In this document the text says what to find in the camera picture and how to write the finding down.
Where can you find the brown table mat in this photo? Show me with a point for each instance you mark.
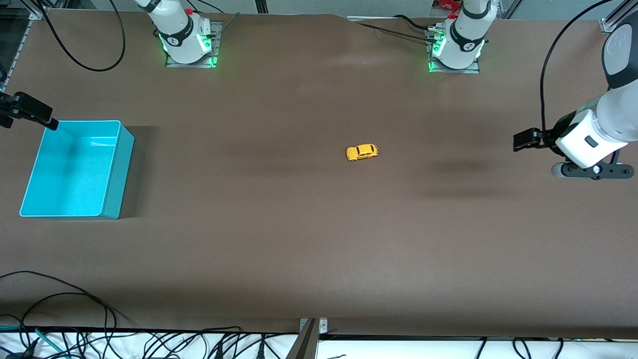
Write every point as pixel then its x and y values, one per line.
pixel 299 239

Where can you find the yellow beetle toy car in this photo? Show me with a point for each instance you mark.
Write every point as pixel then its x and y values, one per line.
pixel 366 150

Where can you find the black frame profile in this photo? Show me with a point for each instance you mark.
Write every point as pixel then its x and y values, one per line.
pixel 261 6

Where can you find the metal corner bracket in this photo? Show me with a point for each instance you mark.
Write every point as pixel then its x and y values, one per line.
pixel 323 326

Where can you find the grey metal beam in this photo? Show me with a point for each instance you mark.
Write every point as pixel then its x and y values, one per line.
pixel 305 346

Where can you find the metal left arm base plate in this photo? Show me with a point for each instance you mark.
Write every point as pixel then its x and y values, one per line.
pixel 453 71

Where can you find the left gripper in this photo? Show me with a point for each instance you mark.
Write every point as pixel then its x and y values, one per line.
pixel 551 133

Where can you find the turquoise plastic bin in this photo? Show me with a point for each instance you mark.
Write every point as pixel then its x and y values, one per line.
pixel 75 174

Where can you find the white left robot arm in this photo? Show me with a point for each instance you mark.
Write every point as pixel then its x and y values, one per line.
pixel 620 109

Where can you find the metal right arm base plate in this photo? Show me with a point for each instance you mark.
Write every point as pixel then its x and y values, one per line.
pixel 218 35

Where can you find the red object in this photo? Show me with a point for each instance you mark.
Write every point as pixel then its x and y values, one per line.
pixel 448 5

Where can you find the aluminium frame profile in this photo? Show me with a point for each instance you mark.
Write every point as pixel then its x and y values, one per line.
pixel 618 14
pixel 511 7

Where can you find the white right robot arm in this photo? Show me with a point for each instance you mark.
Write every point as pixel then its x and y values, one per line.
pixel 179 40

